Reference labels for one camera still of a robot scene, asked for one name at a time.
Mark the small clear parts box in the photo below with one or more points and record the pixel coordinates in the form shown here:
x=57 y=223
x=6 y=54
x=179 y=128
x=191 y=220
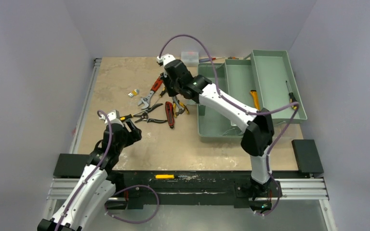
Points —
x=190 y=58

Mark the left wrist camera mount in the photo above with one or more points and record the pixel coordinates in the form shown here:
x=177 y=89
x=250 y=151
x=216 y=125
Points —
x=112 y=117

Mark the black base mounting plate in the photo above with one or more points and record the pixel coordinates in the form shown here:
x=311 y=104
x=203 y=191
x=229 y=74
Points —
x=137 y=188

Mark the red black utility knife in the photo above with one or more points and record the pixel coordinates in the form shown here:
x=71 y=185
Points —
x=169 y=114

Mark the yellow precision screwdriver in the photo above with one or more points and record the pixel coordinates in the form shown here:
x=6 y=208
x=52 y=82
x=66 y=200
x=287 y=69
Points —
x=168 y=176

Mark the yellow needle nose pliers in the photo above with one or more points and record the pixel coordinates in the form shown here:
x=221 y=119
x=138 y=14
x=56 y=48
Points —
x=180 y=106

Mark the aluminium rail frame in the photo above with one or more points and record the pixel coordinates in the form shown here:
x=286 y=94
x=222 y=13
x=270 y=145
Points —
x=98 y=182

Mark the black corner block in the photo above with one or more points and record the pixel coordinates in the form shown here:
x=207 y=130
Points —
x=70 y=166
x=307 y=157

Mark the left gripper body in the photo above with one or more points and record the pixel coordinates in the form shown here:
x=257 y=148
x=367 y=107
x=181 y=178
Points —
x=128 y=137

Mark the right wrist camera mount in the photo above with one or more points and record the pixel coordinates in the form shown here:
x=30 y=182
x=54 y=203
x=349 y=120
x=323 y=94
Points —
x=165 y=59

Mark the medium black yellow screwdriver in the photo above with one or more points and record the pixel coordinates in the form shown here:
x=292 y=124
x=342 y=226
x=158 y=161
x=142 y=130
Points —
x=162 y=92

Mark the red blue small screwdriver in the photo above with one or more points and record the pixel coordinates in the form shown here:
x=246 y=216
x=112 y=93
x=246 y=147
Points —
x=204 y=60

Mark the long black yellow screwdriver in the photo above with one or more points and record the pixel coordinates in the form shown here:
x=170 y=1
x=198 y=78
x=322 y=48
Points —
x=291 y=96

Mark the small yellow hex key set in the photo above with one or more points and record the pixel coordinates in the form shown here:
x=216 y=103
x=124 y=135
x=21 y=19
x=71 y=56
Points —
x=133 y=93

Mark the right black corner block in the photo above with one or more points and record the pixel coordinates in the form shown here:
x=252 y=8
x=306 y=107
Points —
x=307 y=157

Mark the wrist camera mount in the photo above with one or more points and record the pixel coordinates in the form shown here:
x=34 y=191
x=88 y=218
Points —
x=112 y=117
x=165 y=59

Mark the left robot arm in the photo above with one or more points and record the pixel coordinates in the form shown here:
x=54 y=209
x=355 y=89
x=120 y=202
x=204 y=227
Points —
x=97 y=182

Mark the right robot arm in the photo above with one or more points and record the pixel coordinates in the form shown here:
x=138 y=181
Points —
x=256 y=126

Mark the stubby black yellow screwdriver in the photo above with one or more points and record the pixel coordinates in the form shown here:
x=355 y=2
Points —
x=126 y=117

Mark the left black corner block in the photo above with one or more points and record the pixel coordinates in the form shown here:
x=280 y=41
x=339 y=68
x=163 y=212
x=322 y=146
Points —
x=70 y=166

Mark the red adjustable wrench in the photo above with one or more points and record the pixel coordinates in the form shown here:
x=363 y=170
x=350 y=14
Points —
x=145 y=101

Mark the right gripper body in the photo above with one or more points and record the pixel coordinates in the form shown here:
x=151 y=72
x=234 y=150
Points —
x=168 y=82

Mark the yellow black utility knife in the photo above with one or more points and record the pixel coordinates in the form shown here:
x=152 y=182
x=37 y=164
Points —
x=255 y=97

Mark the green plastic tool box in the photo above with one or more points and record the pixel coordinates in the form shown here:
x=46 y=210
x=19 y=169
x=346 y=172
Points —
x=264 y=71

